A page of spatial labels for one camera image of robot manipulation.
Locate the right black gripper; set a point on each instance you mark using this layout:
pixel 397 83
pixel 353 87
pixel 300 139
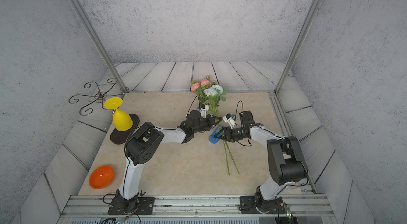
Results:
pixel 227 131

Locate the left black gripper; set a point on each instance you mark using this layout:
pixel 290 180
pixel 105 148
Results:
pixel 210 119

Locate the blue tape dispenser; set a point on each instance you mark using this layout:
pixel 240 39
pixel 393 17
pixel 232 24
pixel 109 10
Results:
pixel 216 135

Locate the artificial flower bouquet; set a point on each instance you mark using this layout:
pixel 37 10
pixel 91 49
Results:
pixel 210 93

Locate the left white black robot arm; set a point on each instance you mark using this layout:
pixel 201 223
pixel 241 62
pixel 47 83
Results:
pixel 143 144

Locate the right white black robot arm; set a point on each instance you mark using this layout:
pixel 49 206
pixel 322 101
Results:
pixel 286 162

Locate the clear plastic cup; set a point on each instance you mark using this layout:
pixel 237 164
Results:
pixel 291 186

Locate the yellow plastic goblet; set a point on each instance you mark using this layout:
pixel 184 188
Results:
pixel 121 119

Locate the black oval tray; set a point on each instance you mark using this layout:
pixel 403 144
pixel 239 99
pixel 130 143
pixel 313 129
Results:
pixel 119 137

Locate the orange plastic bowl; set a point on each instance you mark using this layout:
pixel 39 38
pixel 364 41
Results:
pixel 101 177

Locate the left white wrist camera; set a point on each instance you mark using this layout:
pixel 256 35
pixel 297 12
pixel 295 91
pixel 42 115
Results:
pixel 203 109

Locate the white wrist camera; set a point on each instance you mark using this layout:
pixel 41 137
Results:
pixel 230 120
pixel 203 109

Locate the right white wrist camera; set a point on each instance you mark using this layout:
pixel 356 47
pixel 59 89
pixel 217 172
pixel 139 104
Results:
pixel 230 120

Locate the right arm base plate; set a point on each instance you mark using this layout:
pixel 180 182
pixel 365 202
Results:
pixel 256 204

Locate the curly metal wire stand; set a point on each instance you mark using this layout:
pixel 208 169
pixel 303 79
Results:
pixel 100 95

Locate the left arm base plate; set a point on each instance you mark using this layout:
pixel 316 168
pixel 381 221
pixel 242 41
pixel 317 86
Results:
pixel 132 205

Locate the right aluminium corner post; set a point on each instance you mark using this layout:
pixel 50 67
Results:
pixel 311 13

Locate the aluminium corner post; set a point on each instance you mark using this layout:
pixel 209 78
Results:
pixel 102 51
pixel 311 13

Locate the aluminium rail front frame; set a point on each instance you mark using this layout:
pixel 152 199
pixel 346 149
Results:
pixel 200 209

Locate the left aluminium corner post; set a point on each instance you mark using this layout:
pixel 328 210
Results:
pixel 102 51

